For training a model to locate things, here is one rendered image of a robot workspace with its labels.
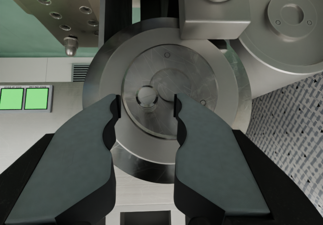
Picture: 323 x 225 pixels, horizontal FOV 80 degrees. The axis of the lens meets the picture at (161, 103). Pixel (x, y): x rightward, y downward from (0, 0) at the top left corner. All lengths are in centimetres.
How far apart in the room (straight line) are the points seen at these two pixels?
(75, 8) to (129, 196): 42
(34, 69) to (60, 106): 293
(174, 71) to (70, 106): 41
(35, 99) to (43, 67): 286
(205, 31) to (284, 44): 8
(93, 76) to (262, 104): 29
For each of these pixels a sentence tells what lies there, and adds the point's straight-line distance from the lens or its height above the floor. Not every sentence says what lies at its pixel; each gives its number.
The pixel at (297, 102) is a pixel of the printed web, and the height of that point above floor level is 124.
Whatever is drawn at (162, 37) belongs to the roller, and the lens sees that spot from 18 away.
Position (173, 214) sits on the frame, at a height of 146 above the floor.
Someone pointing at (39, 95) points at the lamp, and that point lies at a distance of 57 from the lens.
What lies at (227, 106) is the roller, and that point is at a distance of 17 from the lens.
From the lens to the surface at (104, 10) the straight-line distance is 21.
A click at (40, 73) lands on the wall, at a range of 341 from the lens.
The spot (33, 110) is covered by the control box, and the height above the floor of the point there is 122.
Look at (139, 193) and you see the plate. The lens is 51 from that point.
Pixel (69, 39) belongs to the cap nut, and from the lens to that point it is 57.
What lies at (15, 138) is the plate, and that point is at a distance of 59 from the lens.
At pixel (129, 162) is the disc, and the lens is 17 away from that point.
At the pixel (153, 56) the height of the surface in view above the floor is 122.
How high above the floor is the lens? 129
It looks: 10 degrees down
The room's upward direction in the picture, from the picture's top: 179 degrees clockwise
